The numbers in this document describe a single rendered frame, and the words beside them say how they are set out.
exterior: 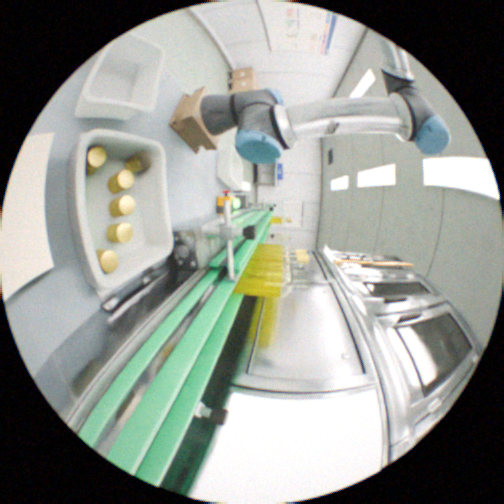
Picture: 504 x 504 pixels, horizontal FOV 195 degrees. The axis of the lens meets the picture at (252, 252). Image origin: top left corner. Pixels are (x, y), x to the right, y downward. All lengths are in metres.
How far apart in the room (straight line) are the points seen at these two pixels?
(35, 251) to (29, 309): 0.12
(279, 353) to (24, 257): 0.48
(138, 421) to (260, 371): 0.27
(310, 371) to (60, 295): 0.50
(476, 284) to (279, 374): 1.66
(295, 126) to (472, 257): 1.68
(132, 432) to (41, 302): 0.22
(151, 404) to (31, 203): 0.25
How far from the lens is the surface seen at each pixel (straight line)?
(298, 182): 6.31
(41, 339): 0.34
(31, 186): 0.24
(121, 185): 0.28
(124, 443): 0.22
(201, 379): 0.27
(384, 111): 0.38
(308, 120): 0.35
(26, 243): 0.23
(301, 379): 0.37
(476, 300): 1.74
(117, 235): 0.27
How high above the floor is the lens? 1.05
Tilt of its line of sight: 11 degrees down
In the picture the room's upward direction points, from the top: 93 degrees clockwise
